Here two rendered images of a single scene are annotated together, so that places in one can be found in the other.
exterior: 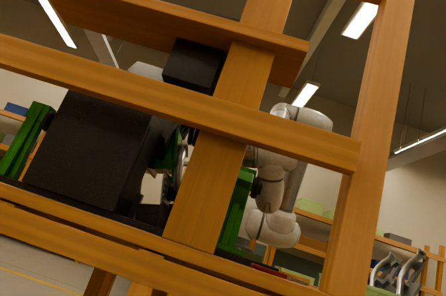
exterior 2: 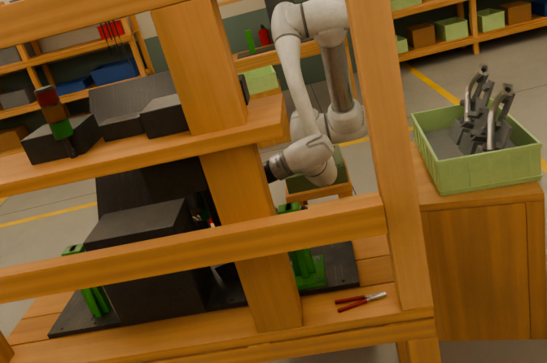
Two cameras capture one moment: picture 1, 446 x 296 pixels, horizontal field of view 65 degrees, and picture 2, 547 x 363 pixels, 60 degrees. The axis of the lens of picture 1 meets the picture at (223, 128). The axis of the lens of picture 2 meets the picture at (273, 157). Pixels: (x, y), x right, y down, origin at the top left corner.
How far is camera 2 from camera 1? 1.03 m
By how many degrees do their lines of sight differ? 41
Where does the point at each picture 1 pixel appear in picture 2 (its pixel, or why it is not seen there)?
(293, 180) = (339, 85)
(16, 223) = not seen: outside the picture
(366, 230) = (417, 258)
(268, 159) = (303, 168)
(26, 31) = not seen: outside the picture
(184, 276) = (291, 346)
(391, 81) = (392, 106)
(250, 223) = not seen: hidden behind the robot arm
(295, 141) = (320, 235)
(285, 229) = (354, 128)
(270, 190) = (320, 179)
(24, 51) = (32, 281)
